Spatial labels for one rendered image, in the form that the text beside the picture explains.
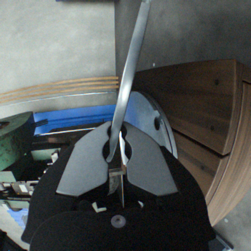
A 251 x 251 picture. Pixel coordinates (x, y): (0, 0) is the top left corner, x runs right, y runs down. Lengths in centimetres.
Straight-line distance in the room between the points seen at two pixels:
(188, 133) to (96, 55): 193
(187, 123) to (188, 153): 4
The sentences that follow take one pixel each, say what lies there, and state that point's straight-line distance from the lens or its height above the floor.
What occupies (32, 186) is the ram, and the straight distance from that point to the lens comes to 105.
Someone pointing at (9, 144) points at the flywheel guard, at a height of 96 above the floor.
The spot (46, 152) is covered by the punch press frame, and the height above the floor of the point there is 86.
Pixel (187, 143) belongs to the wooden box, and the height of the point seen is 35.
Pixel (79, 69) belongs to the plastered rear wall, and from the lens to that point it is 199.
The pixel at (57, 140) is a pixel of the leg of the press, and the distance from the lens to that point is 116.
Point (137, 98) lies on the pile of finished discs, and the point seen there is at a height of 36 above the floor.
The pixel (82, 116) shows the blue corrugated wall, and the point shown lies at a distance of 198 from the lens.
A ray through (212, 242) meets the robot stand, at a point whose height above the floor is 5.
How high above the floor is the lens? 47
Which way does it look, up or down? 15 degrees down
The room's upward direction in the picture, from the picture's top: 97 degrees counter-clockwise
